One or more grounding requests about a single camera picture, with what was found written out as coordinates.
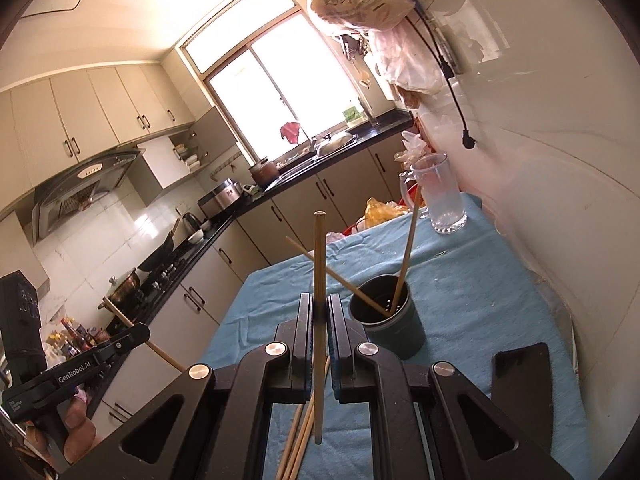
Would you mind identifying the beige upper cabinets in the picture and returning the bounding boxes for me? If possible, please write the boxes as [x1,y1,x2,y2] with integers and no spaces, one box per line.
[0,62,196,206]

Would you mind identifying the black kitchen countertop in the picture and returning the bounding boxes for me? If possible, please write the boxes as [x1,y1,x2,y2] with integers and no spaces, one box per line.
[45,110,415,361]

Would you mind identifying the flat black phone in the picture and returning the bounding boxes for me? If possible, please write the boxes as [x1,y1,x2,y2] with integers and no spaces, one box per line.
[491,342,553,448]

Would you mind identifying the steel pot lid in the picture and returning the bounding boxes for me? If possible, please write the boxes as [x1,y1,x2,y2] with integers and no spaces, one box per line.
[312,131,358,157]

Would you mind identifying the group of condiment bottles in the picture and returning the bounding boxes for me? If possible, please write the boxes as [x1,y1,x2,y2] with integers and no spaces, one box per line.
[45,317,108,361]

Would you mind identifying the black cable with plug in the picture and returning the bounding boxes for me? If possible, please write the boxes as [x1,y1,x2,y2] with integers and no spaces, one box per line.
[405,2,477,151]

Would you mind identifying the grey range hood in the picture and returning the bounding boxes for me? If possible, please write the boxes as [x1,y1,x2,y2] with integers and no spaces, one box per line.
[31,149,146,240]

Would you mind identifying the blue tablecloth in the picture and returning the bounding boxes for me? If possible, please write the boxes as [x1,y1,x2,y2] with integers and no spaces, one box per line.
[200,192,591,480]

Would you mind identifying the black wok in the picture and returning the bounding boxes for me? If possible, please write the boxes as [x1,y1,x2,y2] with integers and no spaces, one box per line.
[136,217,181,273]

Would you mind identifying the red cloth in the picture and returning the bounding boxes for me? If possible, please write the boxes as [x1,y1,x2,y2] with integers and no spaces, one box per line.
[279,121,303,147]

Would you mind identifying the black gas stove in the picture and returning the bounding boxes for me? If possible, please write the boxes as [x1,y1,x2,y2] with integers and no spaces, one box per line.
[142,260,183,301]

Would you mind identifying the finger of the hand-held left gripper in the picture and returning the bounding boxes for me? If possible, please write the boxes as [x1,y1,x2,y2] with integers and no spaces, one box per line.
[95,324,152,361]

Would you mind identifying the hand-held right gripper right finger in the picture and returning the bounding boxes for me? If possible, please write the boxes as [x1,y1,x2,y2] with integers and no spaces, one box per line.
[326,294,575,480]

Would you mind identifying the clear glass mug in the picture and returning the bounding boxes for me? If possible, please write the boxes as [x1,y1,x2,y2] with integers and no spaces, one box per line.
[398,154,470,235]

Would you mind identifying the silver rice cooker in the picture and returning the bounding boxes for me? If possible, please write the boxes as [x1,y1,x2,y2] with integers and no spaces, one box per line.
[197,178,244,218]

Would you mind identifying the stack of white dishes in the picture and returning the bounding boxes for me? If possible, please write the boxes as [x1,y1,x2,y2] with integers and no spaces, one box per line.
[174,142,200,168]

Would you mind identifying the yellow plastic bag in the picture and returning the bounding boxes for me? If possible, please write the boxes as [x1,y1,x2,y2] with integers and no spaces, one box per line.
[364,197,408,228]

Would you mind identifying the clear plastic bag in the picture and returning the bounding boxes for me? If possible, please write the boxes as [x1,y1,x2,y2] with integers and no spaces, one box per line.
[395,130,436,166]

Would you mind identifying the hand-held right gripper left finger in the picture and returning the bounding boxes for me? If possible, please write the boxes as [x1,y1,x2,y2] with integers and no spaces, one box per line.
[62,292,316,480]

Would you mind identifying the brown clay pot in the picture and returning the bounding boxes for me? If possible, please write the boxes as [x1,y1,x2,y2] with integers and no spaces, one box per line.
[248,157,281,187]

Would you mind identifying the beige cabinets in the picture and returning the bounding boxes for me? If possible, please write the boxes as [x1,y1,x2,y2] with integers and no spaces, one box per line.
[0,62,196,206]
[90,120,416,426]

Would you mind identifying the person's left hand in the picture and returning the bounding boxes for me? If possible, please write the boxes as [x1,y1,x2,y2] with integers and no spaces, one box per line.
[22,395,98,473]

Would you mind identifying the kitchen window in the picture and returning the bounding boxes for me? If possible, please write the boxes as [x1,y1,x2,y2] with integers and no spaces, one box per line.
[180,0,371,161]

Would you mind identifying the wooden chopstick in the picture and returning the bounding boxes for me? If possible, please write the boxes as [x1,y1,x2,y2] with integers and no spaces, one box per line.
[313,212,328,445]
[282,402,313,480]
[290,355,332,480]
[285,236,388,317]
[390,182,422,313]
[101,296,187,374]
[276,405,304,480]

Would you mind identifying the steel pot with lid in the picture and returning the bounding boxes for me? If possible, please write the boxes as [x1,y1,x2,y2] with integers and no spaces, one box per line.
[102,268,143,311]

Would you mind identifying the dark grey chopstick holder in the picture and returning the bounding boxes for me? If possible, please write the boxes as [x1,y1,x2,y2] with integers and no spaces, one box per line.
[348,275,427,361]

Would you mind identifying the beige lower cabinets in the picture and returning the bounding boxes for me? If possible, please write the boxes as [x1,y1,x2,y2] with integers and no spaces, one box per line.
[90,120,416,426]

